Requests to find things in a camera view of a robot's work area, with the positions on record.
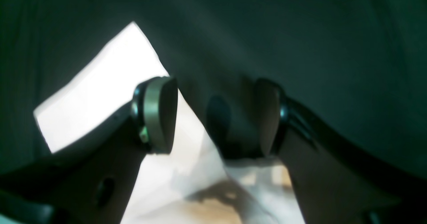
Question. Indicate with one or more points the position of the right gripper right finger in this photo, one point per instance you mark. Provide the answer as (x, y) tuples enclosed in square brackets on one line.
[(334, 181)]

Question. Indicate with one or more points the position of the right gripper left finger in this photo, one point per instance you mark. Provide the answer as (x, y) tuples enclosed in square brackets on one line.
[(91, 180)]

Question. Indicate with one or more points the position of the pink T-shirt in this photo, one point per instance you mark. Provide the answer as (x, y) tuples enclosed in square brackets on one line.
[(192, 185)]

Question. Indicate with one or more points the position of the black table cloth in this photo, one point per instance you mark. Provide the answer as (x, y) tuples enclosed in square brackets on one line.
[(358, 65)]

